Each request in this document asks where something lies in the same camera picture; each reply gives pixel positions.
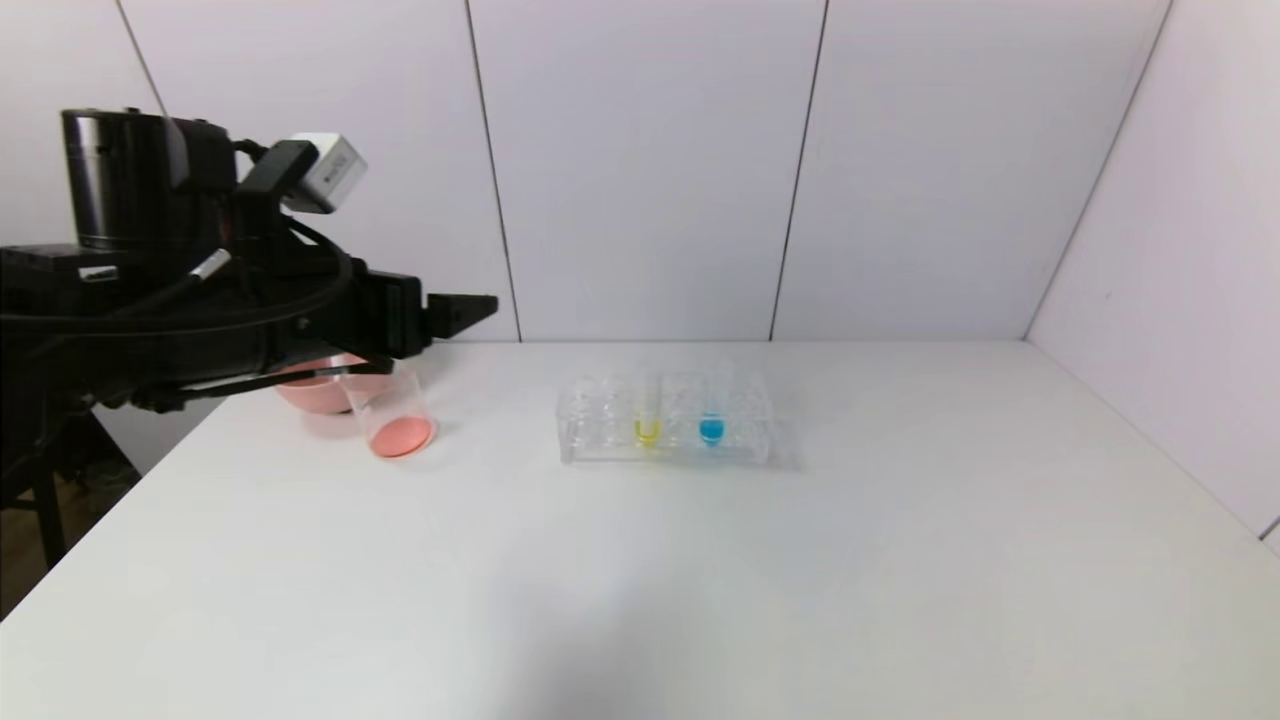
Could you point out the yellow pigment test tube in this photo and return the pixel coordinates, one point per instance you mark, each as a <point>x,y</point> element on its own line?
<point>648,432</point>

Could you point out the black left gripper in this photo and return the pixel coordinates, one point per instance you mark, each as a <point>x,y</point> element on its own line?
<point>399,312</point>

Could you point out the blue pigment test tube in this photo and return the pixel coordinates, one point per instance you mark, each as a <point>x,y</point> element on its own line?
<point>711,430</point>

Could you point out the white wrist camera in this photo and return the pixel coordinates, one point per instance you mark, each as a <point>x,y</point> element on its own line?
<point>335,175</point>

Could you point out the clear acrylic test tube rack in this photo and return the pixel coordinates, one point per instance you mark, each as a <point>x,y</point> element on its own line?
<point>600,440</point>

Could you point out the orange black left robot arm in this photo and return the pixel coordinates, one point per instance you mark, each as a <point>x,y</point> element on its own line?
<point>120,180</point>

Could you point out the pink bowl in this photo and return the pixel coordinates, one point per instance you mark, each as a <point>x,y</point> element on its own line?
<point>310,392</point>

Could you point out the clear glass beaker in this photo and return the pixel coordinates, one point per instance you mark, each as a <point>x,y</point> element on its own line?
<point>403,435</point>

